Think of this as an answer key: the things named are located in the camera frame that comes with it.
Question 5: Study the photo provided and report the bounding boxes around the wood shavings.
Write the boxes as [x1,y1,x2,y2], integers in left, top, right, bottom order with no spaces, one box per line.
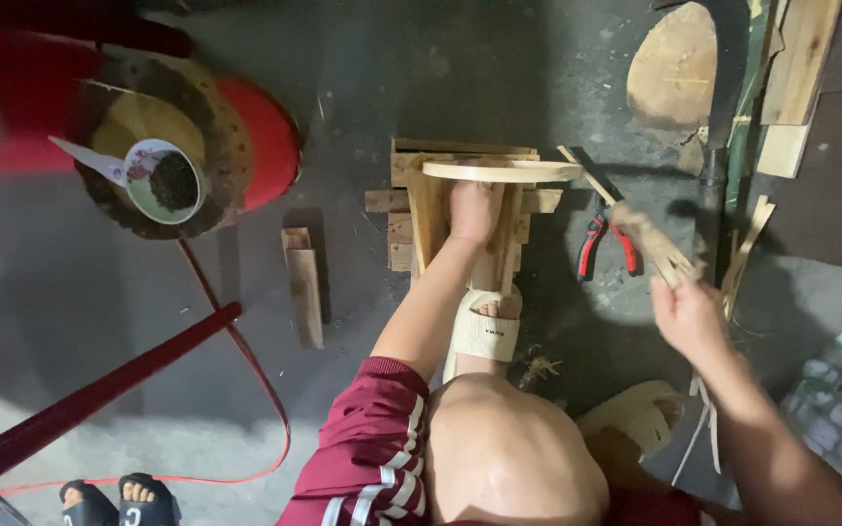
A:
[517,346,564,391]

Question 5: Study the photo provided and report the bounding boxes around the red metal bar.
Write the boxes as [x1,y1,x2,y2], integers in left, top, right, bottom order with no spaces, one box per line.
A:
[0,301,244,512]

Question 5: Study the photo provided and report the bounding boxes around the red plastic stool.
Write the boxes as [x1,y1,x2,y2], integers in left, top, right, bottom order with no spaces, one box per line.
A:
[0,18,304,214]

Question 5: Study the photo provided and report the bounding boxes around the dark brown board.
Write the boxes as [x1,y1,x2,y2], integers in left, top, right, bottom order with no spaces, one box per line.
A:
[746,0,842,279]

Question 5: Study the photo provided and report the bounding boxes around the curved light wooden board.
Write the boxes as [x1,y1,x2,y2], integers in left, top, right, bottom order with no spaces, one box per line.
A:
[421,159,585,184]

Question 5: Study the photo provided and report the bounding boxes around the person's right hand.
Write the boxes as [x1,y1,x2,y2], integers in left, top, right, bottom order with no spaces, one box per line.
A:
[648,275,732,368]

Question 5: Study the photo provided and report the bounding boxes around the white cup with dark soil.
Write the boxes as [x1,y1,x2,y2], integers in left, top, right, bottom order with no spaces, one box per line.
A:
[123,138,207,226]

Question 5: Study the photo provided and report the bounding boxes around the long wooden plank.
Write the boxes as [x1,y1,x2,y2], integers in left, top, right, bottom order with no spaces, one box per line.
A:
[759,0,842,127]

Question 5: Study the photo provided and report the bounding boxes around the oval light wooden slab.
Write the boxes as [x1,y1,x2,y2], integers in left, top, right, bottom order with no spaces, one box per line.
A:
[625,0,719,134]

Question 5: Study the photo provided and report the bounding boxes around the thin wooden strips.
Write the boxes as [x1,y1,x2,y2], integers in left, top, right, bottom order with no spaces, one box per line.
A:
[719,194,777,324]

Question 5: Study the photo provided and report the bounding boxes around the black pipe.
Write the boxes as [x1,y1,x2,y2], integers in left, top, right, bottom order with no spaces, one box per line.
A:
[653,0,752,287]

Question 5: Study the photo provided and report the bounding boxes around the red handled pliers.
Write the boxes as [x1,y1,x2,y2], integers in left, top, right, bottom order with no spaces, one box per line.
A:
[575,191,642,283]

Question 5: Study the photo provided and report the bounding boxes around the white thin strips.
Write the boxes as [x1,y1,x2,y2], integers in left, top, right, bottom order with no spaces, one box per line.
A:
[671,371,723,489]

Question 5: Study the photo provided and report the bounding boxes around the maroon shorts with white stripes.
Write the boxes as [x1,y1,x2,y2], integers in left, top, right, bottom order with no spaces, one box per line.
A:
[275,356,433,526]

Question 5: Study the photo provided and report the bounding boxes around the person's left hand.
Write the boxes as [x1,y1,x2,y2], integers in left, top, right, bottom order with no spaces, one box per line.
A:
[449,180,507,247]

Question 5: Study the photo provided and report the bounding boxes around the white plastic spoon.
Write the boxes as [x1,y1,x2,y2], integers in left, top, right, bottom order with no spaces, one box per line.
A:
[47,134,130,187]

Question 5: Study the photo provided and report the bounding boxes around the small wooden block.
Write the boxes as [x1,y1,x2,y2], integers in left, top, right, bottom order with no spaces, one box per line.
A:
[280,226,325,351]

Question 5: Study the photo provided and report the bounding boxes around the beige slide sandal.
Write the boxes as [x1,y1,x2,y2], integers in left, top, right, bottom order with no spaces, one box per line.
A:
[574,379,686,463]
[440,287,523,385]

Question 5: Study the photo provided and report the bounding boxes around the red cable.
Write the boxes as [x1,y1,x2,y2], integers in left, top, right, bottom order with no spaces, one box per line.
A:
[0,238,292,512]

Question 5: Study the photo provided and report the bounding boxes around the short pale wooden plank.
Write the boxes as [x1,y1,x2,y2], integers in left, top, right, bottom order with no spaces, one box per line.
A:
[755,123,811,181]

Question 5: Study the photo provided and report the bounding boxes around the person's bare leg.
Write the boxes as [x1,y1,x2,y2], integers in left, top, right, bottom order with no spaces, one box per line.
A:
[422,292,612,526]

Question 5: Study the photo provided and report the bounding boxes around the round brown wooden slab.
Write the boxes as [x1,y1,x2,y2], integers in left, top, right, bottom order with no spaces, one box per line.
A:
[72,56,256,242]

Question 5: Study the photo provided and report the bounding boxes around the wooden handled tool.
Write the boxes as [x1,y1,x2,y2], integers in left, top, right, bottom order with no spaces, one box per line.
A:
[557,145,698,290]

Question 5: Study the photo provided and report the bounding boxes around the wooden pallet frame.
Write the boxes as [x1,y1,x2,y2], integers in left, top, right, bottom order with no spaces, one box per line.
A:
[364,137,565,295]

